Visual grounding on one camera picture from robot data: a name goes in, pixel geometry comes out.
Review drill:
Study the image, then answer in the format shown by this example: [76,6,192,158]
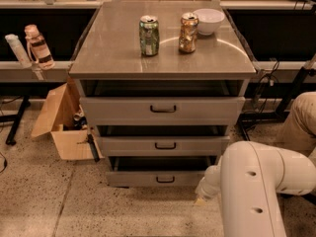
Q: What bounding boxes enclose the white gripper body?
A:
[196,176,219,200]

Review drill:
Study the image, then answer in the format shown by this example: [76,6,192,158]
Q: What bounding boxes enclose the grey bottom drawer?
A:
[107,156,217,188]

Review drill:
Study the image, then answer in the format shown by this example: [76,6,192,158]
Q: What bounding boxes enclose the grey drawer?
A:
[107,156,217,188]
[80,80,245,125]
[98,125,230,157]

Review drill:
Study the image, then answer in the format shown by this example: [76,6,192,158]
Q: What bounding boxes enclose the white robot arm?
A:
[196,141,316,237]

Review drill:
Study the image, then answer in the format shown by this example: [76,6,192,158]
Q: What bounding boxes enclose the grey middle drawer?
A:
[98,125,230,157]

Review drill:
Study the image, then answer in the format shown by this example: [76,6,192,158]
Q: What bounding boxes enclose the grey drawer cabinet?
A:
[68,0,257,170]

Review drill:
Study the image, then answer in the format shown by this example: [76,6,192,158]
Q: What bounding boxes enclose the grey top drawer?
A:
[80,80,245,125]

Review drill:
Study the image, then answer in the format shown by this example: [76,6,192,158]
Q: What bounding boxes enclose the person leg khaki trousers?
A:
[275,92,316,157]

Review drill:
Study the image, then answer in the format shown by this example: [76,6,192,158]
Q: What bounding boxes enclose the black tool in box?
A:
[87,127,100,163]

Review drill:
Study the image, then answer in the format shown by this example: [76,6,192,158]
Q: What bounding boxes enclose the open cardboard box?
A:
[31,80,103,160]

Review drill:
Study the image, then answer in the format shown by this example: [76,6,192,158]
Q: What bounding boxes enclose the green soda can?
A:
[139,15,160,56]

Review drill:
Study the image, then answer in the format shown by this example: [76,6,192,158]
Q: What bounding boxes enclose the gold soda can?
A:
[179,12,198,53]

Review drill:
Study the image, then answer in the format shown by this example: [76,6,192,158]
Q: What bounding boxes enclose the white bowl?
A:
[195,9,225,36]

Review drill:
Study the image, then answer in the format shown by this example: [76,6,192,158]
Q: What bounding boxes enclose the black table leg left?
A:
[0,96,31,145]

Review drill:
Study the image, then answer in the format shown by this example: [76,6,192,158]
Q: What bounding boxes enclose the pink water bottle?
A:
[25,25,54,70]

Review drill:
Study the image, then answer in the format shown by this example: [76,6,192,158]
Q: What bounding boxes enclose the white spray bottle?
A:
[5,34,32,68]

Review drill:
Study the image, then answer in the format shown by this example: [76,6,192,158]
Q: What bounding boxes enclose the black cables right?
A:
[245,57,279,117]

